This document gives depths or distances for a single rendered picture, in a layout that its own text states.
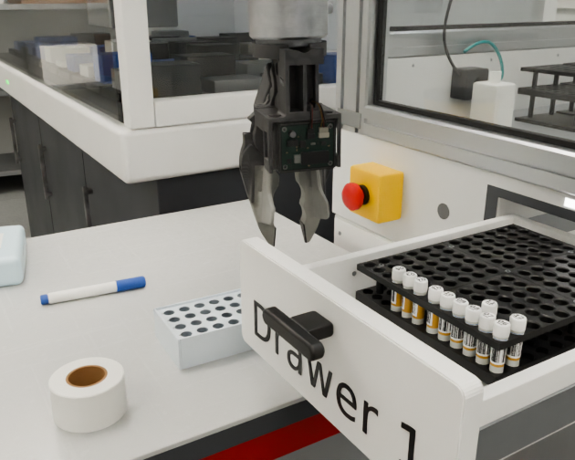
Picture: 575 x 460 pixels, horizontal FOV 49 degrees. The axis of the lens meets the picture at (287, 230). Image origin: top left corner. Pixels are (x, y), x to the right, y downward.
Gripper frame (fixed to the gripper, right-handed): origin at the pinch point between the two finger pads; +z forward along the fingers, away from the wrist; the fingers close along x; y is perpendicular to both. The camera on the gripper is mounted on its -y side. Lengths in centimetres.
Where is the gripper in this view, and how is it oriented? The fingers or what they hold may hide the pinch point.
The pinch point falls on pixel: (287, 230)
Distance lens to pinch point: 69.7
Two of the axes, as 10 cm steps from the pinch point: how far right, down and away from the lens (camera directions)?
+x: 9.6, -1.1, 2.4
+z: 0.2, 9.3, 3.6
